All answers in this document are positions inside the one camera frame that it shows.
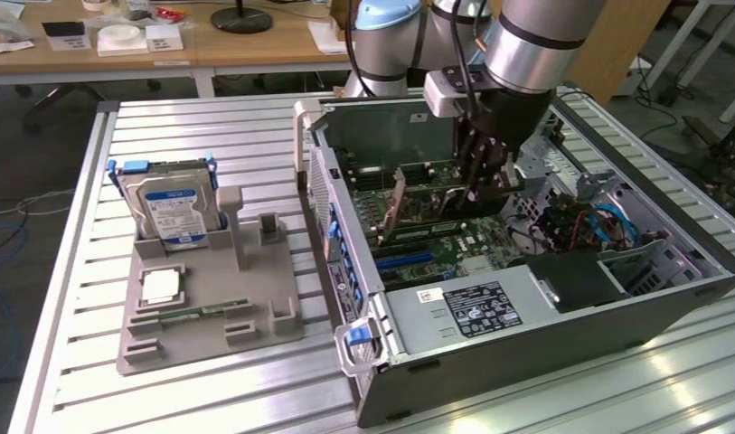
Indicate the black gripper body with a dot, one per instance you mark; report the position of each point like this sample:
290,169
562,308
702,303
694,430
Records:
515,117

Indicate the Nvidia graphics card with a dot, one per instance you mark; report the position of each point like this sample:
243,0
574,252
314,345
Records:
394,203

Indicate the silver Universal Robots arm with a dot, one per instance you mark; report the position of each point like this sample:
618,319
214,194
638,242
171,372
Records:
535,45

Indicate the grey perforated disk bay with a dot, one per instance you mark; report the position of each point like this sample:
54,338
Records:
535,176

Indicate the green Dell motherboard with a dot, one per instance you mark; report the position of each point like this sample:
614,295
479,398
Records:
482,235

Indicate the RAM stick with white label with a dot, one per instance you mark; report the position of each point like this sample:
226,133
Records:
430,231

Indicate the silver chipset heatsink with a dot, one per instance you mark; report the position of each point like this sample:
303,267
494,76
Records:
482,266

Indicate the blue expansion slot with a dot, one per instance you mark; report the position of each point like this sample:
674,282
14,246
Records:
403,260

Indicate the wooden cabinet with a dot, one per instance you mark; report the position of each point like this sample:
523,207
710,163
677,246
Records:
621,45

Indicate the grey power supply unit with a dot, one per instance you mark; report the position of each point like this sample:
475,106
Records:
482,307

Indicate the grey slanted disk bay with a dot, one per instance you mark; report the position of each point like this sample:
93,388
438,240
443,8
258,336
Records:
645,271

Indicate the white paper stack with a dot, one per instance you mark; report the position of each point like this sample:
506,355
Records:
325,38

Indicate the open black PC case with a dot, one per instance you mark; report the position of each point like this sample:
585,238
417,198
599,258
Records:
523,361

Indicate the wooden desk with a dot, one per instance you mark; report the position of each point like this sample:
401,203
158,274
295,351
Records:
54,61
265,45

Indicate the black round lamp base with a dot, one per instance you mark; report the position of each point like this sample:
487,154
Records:
242,20

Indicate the grey parts rack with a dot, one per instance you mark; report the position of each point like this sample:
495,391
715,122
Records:
205,280

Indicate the hard disk with blue carrier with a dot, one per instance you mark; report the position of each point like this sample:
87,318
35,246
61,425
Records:
165,208

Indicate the green RAM stick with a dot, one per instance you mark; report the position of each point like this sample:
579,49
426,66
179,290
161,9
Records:
193,312

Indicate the white labelled box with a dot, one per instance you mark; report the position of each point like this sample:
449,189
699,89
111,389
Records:
165,36

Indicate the CPU chip with silver lid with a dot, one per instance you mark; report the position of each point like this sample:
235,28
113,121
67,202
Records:
161,289

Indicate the red packet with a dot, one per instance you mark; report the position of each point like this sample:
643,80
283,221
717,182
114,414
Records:
169,14

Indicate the white box with round dish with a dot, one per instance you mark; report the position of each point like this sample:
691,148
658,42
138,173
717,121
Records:
123,43

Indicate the black office chair base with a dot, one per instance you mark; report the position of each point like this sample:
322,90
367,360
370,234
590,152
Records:
59,97

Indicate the white tape roll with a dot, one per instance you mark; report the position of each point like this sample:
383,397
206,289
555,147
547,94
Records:
95,4

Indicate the black and white box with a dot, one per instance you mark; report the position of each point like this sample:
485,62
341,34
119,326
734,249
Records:
66,31

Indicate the white paper card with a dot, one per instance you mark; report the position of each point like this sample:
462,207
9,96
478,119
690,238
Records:
11,46

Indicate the clear plastic bag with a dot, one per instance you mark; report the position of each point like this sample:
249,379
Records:
2,22

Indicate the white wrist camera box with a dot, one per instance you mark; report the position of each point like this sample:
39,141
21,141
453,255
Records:
446,97

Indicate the white desk frame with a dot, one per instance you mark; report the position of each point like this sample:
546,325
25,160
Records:
678,45

